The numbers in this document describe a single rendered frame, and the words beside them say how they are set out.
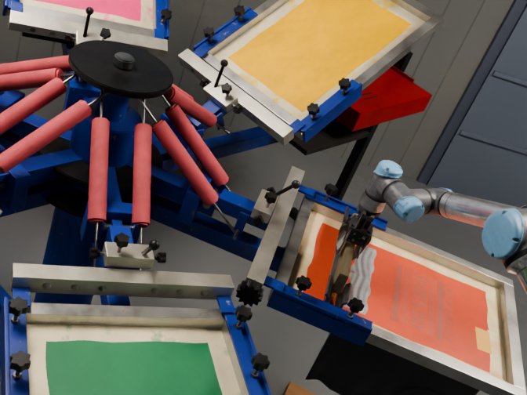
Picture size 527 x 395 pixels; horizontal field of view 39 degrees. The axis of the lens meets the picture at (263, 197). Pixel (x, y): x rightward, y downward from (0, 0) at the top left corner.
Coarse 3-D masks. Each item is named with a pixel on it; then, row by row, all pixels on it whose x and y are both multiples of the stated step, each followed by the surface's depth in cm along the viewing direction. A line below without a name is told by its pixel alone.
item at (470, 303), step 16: (320, 240) 246; (336, 240) 249; (320, 256) 238; (384, 256) 251; (400, 256) 254; (384, 272) 243; (432, 272) 253; (464, 288) 251; (464, 304) 244; (480, 304) 247; (480, 320) 240
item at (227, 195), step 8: (224, 192) 234; (232, 192) 236; (224, 200) 231; (232, 200) 232; (240, 200) 233; (248, 200) 235; (224, 208) 232; (232, 208) 232; (240, 208) 231; (248, 208) 231; (232, 216) 233; (264, 224) 232
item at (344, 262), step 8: (344, 248) 229; (352, 248) 229; (344, 256) 224; (352, 256) 226; (344, 264) 221; (336, 272) 224; (344, 272) 218; (336, 280) 218; (344, 280) 218; (336, 288) 220
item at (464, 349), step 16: (320, 272) 232; (320, 288) 225; (384, 288) 236; (368, 304) 227; (384, 304) 229; (384, 320) 223; (464, 320) 237; (416, 336) 222; (464, 336) 230; (448, 352) 221; (464, 352) 224; (480, 352) 226; (480, 368) 220
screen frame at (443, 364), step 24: (336, 216) 258; (384, 240) 258; (408, 240) 258; (288, 264) 224; (456, 264) 257; (504, 288) 253; (504, 312) 244; (384, 336) 211; (504, 336) 235; (432, 360) 210; (480, 384) 211; (504, 384) 212
